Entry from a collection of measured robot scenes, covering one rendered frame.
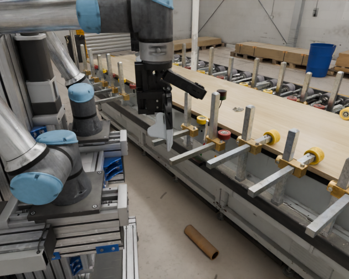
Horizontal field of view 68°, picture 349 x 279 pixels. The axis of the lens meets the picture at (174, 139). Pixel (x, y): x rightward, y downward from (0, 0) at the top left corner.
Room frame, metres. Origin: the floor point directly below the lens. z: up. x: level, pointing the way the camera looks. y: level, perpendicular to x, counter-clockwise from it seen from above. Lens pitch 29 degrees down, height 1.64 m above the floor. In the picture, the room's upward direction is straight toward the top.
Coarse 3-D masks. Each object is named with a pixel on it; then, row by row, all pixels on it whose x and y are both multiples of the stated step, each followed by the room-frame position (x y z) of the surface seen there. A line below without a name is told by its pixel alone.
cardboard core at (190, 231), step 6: (186, 228) 1.44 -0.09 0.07; (192, 228) 1.43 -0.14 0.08; (186, 234) 1.43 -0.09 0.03; (192, 234) 1.38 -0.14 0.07; (198, 234) 1.38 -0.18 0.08; (192, 240) 1.36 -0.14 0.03; (198, 240) 1.33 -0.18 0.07; (204, 240) 1.32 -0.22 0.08; (198, 246) 1.31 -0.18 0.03; (204, 246) 1.27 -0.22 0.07; (210, 246) 1.27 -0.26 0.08; (204, 252) 1.25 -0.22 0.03; (210, 252) 1.22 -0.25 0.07; (216, 252) 1.25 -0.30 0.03; (210, 258) 1.21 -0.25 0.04
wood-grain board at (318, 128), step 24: (192, 72) 2.97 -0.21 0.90; (240, 96) 2.14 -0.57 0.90; (264, 96) 2.14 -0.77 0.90; (240, 120) 1.64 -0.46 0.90; (264, 120) 1.64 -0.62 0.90; (288, 120) 1.64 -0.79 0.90; (312, 120) 1.64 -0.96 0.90; (336, 120) 1.64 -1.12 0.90; (264, 144) 1.30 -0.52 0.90; (312, 144) 1.30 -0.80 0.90; (336, 144) 1.30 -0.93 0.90; (312, 168) 1.07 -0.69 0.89; (336, 168) 1.06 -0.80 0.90
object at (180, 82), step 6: (168, 72) 0.59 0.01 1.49; (174, 72) 0.63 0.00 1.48; (162, 78) 0.60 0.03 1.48; (168, 78) 0.59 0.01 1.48; (174, 78) 0.59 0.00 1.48; (180, 78) 0.59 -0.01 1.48; (174, 84) 0.59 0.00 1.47; (180, 84) 0.59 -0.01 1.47; (186, 84) 0.60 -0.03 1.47; (192, 84) 0.60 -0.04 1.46; (198, 84) 0.61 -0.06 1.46; (186, 90) 0.60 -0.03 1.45; (192, 90) 0.60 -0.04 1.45; (198, 90) 0.60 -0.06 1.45; (204, 90) 0.60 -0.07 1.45; (192, 96) 0.62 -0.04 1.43; (198, 96) 0.60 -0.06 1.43
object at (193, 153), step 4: (224, 140) 1.43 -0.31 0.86; (208, 144) 1.37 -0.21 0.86; (212, 144) 1.37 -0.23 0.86; (196, 148) 1.32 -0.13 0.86; (200, 148) 1.32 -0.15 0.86; (204, 148) 1.33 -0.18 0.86; (208, 148) 1.35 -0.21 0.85; (212, 148) 1.37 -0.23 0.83; (188, 152) 1.28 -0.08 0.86; (192, 152) 1.28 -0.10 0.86; (196, 152) 1.29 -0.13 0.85; (200, 152) 1.31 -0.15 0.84; (176, 156) 1.24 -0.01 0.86; (180, 156) 1.24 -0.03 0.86; (184, 156) 1.24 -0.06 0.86; (188, 156) 1.26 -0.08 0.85; (192, 156) 1.27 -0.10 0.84; (172, 160) 1.20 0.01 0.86; (176, 160) 1.21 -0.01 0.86; (180, 160) 1.22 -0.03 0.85; (184, 160) 1.24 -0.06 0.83; (172, 164) 1.19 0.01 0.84
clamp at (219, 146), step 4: (208, 136) 1.46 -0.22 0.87; (208, 140) 1.43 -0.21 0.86; (212, 140) 1.41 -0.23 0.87; (216, 140) 1.41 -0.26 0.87; (216, 144) 1.38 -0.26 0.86; (220, 144) 1.36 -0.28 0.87; (224, 144) 1.38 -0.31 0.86; (216, 148) 1.38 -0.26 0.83; (220, 148) 1.36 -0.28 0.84; (224, 148) 1.38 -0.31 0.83
